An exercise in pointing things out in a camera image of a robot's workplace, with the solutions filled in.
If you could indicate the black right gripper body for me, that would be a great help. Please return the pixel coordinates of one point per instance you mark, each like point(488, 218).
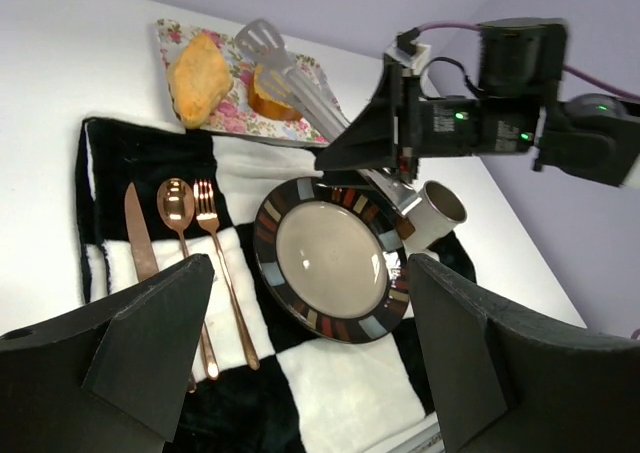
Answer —
point(454, 126)

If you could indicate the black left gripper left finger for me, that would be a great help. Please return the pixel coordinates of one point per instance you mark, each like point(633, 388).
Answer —
point(110, 376)

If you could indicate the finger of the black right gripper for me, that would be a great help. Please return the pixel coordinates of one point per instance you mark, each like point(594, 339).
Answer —
point(370, 141)

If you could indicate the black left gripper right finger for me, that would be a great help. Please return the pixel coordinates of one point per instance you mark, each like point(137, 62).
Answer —
point(505, 378)

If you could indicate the silver metal serving tongs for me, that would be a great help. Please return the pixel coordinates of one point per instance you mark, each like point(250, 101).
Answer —
point(282, 78)

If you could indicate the round toasted bread piece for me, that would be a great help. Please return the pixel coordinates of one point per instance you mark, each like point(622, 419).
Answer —
point(265, 104)

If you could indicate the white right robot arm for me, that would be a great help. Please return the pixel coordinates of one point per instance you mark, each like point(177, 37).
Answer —
point(592, 136)

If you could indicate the long golden bread roll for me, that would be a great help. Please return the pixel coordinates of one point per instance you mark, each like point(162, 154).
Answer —
point(199, 79)

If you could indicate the grey ceramic cup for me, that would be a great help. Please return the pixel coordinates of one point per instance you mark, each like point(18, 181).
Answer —
point(438, 213)

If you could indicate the dark rimmed ceramic plate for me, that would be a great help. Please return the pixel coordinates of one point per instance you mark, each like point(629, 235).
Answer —
point(332, 258)

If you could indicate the copper table knife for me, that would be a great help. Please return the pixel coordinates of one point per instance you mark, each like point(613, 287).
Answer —
point(140, 243)

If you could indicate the floral rectangular tray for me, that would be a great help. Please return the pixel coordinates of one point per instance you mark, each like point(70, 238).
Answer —
point(247, 109)

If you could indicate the copper fork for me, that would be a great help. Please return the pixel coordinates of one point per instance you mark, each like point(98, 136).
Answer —
point(208, 219)

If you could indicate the black white checkered cloth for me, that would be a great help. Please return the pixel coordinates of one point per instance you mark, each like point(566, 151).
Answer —
point(310, 394)

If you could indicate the copper spoon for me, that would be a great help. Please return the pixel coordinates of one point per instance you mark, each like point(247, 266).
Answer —
point(175, 204)

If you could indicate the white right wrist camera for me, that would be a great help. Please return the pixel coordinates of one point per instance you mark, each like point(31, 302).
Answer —
point(412, 53)

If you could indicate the aluminium front rail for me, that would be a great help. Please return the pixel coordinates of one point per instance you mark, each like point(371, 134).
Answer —
point(423, 437)

